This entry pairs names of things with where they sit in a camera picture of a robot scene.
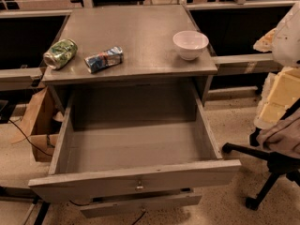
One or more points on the foam padded gripper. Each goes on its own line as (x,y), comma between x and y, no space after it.
(287,42)

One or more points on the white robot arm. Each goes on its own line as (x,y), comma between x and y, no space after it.
(291,21)

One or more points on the grey lower drawer front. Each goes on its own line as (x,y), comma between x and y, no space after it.
(114,205)

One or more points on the open grey top drawer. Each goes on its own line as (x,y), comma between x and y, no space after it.
(133,140)

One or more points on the grey wooden drawer cabinet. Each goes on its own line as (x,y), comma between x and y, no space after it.
(145,33)

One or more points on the grey cloth on chair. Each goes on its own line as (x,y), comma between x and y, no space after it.
(283,137)

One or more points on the white ceramic bowl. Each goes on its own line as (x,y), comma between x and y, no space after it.
(190,44)

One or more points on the brown cardboard box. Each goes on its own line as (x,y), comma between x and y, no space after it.
(40,125)

